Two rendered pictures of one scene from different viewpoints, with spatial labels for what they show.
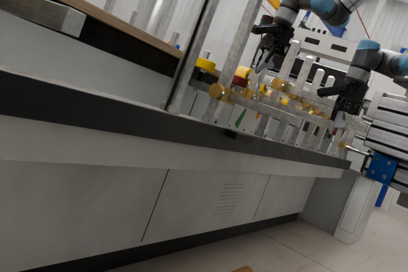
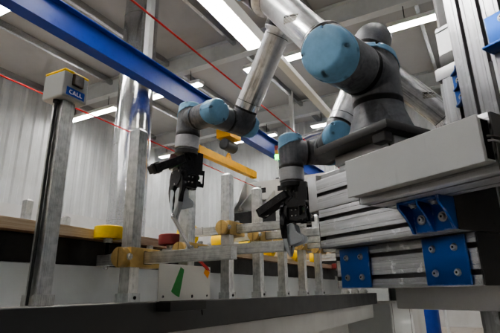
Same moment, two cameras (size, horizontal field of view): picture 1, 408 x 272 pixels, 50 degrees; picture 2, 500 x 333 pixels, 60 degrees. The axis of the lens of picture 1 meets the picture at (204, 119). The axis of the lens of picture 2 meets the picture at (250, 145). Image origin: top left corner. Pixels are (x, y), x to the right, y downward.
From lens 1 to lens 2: 46 cm
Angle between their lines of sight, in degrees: 22
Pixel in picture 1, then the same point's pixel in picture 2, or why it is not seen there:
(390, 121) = (335, 204)
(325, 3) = (216, 111)
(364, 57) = (289, 153)
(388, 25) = not seen: hidden behind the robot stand
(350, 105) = (297, 211)
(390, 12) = not seen: hidden behind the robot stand
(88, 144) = not seen: outside the picture
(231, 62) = (130, 214)
